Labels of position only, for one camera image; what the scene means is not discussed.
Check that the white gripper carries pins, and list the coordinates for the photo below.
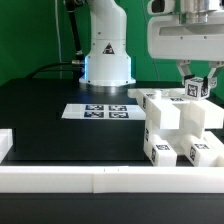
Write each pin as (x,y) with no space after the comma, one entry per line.
(168,39)

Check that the white chair seat part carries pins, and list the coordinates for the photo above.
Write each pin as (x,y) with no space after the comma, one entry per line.
(176,136)

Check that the white chair back frame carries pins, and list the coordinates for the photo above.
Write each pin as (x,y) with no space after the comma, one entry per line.
(214,115)

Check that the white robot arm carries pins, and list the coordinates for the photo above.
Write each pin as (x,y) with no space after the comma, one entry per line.
(108,64)

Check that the white left fence bar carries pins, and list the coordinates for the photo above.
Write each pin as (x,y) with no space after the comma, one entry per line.
(6,142)

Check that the white fence bar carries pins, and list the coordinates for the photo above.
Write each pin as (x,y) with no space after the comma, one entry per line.
(68,179)
(6,142)

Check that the white front fence bar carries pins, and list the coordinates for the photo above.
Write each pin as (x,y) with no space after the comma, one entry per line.
(68,179)

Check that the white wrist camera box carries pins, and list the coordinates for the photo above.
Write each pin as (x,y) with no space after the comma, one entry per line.
(161,7)

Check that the white marker base plate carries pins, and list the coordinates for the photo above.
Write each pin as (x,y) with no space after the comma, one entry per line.
(103,112)

